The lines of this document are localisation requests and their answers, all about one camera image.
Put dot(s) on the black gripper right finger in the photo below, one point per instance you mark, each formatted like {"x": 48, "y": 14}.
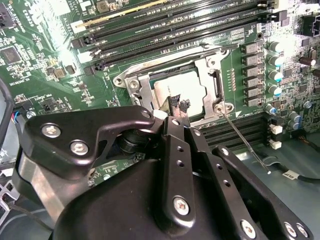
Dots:
{"x": 212, "y": 170}

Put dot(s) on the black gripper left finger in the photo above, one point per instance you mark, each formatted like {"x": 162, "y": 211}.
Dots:
{"x": 75, "y": 125}

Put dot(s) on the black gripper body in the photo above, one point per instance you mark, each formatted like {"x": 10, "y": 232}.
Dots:
{"x": 120, "y": 205}

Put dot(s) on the metal locking lever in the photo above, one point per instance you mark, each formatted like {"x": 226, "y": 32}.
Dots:
{"x": 250, "y": 147}
{"x": 222, "y": 47}

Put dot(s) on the metal socket cover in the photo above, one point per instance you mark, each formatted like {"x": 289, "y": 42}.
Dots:
{"x": 146, "y": 87}

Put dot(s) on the silver CPU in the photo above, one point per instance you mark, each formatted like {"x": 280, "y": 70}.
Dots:
{"x": 185, "y": 85}

